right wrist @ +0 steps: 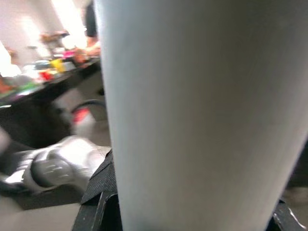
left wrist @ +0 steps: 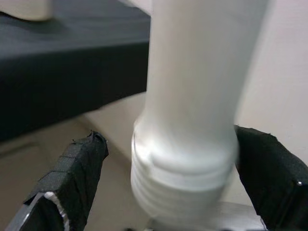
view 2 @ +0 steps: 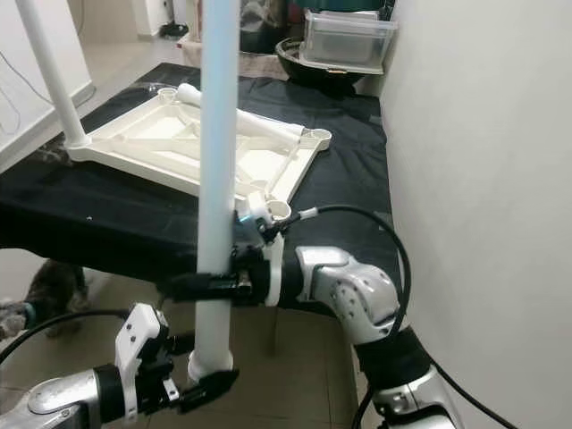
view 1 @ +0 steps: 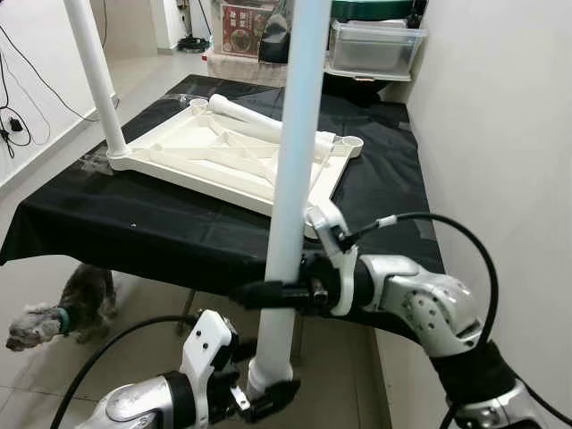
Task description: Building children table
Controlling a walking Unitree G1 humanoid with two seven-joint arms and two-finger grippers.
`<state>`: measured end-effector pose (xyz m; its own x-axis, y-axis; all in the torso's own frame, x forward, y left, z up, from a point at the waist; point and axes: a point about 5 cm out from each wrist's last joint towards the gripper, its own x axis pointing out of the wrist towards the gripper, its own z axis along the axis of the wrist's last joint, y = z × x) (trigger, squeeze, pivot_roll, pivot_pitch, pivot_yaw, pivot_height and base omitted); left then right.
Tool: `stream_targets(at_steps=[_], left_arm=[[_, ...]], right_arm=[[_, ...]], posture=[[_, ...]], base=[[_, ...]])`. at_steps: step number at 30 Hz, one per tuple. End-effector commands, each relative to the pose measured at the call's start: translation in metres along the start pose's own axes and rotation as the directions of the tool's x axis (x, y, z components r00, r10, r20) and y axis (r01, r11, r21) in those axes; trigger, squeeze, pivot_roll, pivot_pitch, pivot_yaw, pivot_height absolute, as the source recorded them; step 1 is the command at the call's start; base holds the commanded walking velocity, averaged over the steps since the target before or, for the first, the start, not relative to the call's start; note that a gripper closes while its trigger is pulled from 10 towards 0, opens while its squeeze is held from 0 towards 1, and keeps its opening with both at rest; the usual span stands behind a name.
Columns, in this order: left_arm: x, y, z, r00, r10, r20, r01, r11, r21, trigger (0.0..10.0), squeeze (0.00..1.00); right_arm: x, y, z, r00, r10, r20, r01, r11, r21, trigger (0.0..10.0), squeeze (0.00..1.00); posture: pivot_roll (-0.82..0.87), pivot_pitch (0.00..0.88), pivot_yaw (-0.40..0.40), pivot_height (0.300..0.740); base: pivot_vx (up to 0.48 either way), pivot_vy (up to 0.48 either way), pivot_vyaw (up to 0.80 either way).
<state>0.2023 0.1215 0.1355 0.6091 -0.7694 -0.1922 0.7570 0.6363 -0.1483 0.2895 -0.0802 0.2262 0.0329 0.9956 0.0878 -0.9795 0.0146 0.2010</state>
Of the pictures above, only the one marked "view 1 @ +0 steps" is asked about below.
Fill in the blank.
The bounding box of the black wall cable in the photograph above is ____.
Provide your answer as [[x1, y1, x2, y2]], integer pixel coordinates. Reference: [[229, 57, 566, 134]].
[[0, 27, 33, 159], [0, 22, 101, 123]]

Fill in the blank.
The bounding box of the green round pot lid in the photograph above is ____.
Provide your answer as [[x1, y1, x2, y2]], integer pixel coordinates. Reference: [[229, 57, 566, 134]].
[[331, 0, 423, 24]]

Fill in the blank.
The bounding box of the clear plastic storage box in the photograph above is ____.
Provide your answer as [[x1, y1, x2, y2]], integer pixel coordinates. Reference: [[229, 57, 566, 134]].
[[325, 19, 429, 83]]

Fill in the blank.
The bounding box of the black floor gadget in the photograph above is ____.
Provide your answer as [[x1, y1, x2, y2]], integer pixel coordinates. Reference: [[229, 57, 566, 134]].
[[176, 34, 213, 55]]

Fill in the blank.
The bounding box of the white plastic children table top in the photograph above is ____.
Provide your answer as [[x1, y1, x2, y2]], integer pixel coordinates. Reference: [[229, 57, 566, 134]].
[[107, 97, 366, 241]]

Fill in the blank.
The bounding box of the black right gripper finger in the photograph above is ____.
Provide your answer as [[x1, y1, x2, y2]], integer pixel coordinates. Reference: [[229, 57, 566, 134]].
[[233, 279, 309, 312]]

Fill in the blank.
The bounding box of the grey furry dog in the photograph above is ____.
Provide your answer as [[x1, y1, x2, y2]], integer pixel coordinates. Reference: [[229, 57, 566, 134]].
[[4, 262, 123, 353]]

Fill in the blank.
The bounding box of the black round pan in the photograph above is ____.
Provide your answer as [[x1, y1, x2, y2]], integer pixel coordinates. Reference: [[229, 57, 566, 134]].
[[322, 71, 396, 97]]

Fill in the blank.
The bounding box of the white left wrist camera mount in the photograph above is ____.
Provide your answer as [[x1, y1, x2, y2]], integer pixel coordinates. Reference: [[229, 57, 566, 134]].
[[178, 309, 239, 426]]

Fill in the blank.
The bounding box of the black tablecloth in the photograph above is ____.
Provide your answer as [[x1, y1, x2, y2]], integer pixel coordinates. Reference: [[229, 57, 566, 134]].
[[0, 73, 446, 302]]

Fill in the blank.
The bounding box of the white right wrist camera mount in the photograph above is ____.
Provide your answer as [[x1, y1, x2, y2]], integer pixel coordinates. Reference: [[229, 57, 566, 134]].
[[304, 204, 360, 317]]

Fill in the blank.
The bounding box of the beige patterned cloth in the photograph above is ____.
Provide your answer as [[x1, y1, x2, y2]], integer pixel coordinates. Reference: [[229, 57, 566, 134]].
[[206, 51, 293, 88]]

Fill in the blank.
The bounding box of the clear box with orange lid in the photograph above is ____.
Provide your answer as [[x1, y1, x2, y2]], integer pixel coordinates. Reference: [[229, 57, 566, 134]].
[[218, 0, 280, 61]]

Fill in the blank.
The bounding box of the clear tape patch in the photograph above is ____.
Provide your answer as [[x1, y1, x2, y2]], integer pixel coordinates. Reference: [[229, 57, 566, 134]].
[[79, 150, 119, 177]]

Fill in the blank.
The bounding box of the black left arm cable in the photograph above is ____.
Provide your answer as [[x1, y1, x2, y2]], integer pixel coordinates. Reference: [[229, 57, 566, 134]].
[[48, 314, 199, 429]]

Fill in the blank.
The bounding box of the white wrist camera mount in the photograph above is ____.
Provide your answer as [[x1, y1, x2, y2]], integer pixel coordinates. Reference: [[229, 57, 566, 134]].
[[304, 204, 360, 317], [178, 309, 239, 426]]

